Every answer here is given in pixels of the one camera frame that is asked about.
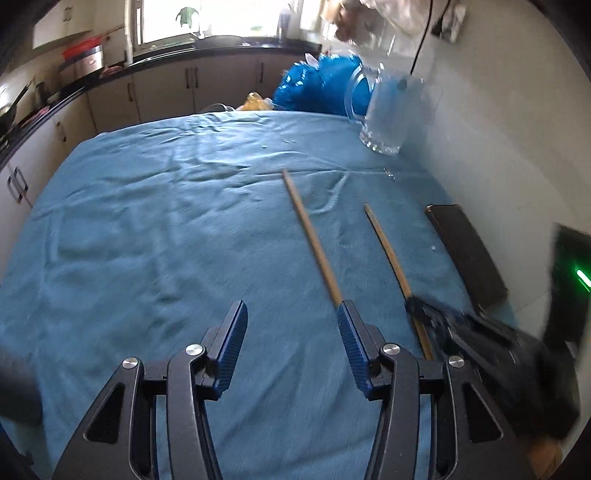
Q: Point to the person's right forearm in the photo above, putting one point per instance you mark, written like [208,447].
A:
[547,461]

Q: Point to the blue plastic bag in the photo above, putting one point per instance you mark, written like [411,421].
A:
[314,85]

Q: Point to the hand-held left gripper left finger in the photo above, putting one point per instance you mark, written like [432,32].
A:
[233,341]

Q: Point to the white kitchen cabinets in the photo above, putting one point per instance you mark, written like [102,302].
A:
[152,92]

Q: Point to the clear plastic bags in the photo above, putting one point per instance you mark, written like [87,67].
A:
[369,18]

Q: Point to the black kitchen countertop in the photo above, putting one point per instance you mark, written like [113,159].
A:
[221,45]

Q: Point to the dark grey perforated utensil holder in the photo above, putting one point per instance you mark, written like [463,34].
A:
[18,387]

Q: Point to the blue towel cloth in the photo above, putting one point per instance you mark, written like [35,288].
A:
[161,240]

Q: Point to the brown wooden chopstick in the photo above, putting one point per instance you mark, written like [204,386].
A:
[311,235]
[388,249]

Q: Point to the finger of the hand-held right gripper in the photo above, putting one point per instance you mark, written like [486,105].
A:
[434,321]

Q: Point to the kitchen window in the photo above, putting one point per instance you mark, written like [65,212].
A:
[231,21]

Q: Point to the steel containers with red lid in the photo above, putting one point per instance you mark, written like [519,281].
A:
[83,57]

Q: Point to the green potted plant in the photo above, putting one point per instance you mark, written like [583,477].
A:
[187,17]

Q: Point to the clear glass mug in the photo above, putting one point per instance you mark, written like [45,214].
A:
[390,115]

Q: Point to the yellow plastic wrapper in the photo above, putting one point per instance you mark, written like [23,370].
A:
[254,102]

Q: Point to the white wall cabinet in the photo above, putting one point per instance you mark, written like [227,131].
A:
[60,23]

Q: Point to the black smartphone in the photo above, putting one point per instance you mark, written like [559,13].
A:
[471,258]

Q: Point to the white wall power outlet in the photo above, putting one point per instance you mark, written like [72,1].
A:
[450,21]

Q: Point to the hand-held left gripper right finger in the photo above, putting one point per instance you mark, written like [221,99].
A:
[352,341]

